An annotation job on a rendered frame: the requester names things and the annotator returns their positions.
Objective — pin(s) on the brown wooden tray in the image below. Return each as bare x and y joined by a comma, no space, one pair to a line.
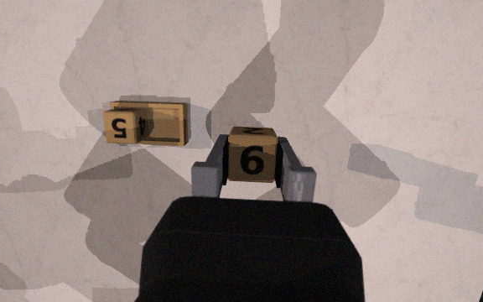
167,121

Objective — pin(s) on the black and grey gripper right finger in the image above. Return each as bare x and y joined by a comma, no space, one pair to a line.
296,182

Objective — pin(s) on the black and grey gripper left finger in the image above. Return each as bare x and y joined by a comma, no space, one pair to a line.
208,177

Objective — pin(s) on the brown number cube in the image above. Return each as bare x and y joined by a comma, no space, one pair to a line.
252,154
126,125

